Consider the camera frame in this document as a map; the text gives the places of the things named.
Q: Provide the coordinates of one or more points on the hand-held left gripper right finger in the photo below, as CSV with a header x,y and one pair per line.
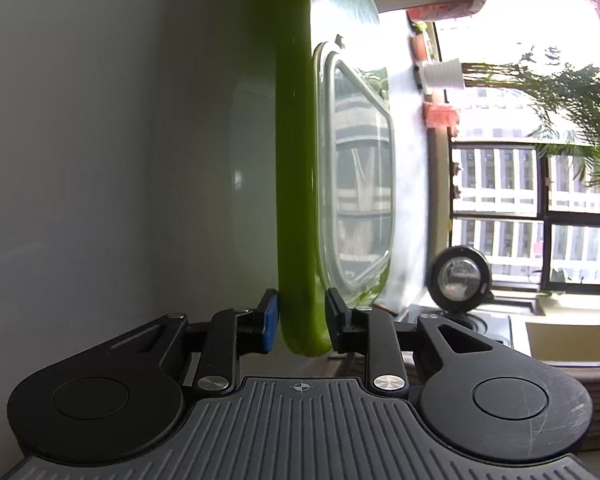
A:
x,y
336,325

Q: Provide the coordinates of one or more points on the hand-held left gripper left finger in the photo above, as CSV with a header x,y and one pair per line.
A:
x,y
269,322

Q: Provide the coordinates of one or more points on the green plastic board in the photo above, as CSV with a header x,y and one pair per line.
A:
x,y
295,160

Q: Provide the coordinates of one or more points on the white marble desktop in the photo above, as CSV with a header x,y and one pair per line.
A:
x,y
105,135

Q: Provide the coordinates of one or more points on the black round device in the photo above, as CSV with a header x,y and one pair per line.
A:
x,y
460,280

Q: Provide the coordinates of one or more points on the black framed window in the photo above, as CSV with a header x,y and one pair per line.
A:
x,y
540,210

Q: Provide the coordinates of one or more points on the white ribbed plant pot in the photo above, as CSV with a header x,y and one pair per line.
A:
x,y
442,75

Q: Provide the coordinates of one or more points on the green palm plant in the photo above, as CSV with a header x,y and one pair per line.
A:
x,y
555,95

